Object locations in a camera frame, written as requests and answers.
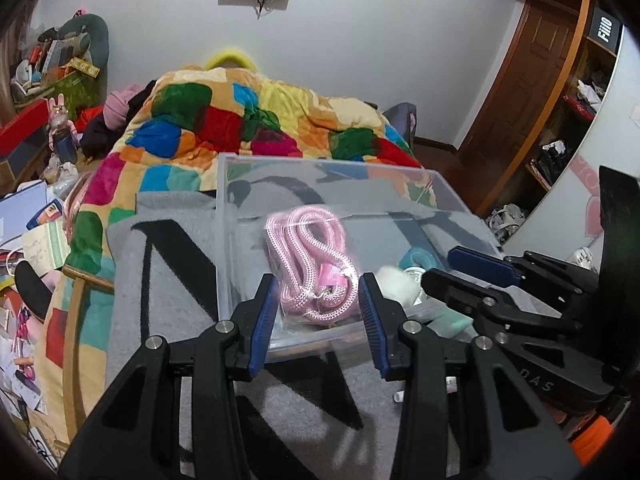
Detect pink hat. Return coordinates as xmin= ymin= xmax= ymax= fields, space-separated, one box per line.
xmin=103 ymin=84 xmax=147 ymax=129

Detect white fluffy ball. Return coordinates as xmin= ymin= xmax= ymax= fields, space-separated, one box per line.
xmin=375 ymin=265 xmax=427 ymax=307

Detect pile of papers and clutter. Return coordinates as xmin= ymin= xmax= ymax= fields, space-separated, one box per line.
xmin=0 ymin=272 xmax=67 ymax=463

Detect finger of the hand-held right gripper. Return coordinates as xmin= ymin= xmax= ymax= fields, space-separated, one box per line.
xmin=421 ymin=268 xmax=583 ymax=342
xmin=446 ymin=246 xmax=601 ymax=306

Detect brown wooden shelf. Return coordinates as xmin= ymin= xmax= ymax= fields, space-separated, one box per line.
xmin=524 ymin=0 xmax=627 ymax=192

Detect black oval pad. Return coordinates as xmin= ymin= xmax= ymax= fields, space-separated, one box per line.
xmin=14 ymin=261 xmax=54 ymax=322

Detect clear plastic storage box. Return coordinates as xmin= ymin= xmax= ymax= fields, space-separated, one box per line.
xmin=216 ymin=152 xmax=476 ymax=362

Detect black sign box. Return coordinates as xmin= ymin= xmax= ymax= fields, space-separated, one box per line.
xmin=587 ymin=7 xmax=625 ymax=56

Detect pink rope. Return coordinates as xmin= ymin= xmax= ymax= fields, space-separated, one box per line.
xmin=265 ymin=206 xmax=364 ymax=332

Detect dark clothes pile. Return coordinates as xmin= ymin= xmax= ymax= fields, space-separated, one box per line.
xmin=79 ymin=104 xmax=132 ymax=159

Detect green cardboard box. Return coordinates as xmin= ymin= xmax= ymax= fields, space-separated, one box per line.
xmin=14 ymin=62 xmax=109 ymax=122

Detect mint green soft item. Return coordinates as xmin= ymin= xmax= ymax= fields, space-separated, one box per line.
xmin=425 ymin=305 xmax=477 ymax=339

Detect pink bunny toy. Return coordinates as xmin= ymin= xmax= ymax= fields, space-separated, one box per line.
xmin=46 ymin=95 xmax=82 ymax=164

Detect grey backpack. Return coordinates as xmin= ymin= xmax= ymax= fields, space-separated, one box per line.
xmin=382 ymin=103 xmax=419 ymax=147

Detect brown wooden door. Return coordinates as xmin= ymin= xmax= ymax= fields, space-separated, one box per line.
xmin=456 ymin=0 xmax=587 ymax=217

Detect grey green cushion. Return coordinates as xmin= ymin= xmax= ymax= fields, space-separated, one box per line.
xmin=54 ymin=13 xmax=111 ymax=83

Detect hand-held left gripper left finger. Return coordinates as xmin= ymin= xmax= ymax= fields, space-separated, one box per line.
xmin=57 ymin=272 xmax=281 ymax=480

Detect white panel with pink print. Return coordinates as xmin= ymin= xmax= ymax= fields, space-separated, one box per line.
xmin=500 ymin=25 xmax=640 ymax=281

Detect white shoes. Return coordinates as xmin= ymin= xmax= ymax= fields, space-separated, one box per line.
xmin=484 ymin=203 xmax=527 ymax=234

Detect red box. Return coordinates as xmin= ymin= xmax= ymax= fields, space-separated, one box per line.
xmin=0 ymin=98 xmax=50 ymax=159

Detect colourful patchwork blanket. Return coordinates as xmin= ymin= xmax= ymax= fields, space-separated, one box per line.
xmin=30 ymin=66 xmax=427 ymax=461

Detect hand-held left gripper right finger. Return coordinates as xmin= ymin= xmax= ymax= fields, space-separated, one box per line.
xmin=357 ymin=272 xmax=576 ymax=480

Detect yellow plush pillow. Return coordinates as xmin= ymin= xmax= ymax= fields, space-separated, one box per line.
xmin=202 ymin=47 xmax=262 ymax=72

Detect pale green notebook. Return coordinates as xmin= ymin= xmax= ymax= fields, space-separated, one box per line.
xmin=22 ymin=222 xmax=71 ymax=272

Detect grey blanket with black pattern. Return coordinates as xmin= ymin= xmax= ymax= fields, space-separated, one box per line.
xmin=105 ymin=191 xmax=505 ymax=480

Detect blue and white box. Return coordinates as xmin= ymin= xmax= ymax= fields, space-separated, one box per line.
xmin=0 ymin=181 xmax=64 ymax=252

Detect wooden chair frame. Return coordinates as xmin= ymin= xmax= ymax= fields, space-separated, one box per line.
xmin=61 ymin=264 xmax=116 ymax=447

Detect teal plastic item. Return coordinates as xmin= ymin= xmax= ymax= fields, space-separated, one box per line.
xmin=398 ymin=246 xmax=447 ymax=275

